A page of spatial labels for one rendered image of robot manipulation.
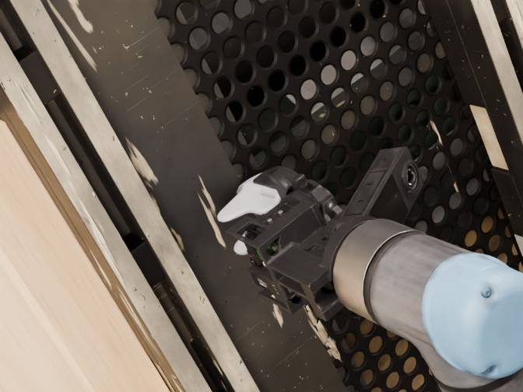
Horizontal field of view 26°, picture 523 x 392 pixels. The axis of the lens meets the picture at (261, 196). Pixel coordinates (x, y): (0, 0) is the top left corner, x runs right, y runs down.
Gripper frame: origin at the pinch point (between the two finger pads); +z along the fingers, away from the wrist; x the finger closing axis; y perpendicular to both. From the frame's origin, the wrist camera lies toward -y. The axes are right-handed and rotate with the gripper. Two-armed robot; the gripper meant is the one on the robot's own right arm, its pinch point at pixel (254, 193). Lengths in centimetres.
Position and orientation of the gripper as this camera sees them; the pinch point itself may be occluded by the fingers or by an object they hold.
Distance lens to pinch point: 103.5
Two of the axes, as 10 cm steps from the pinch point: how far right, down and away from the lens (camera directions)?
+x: 4.0, 7.9, 4.6
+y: -7.5, 5.7, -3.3
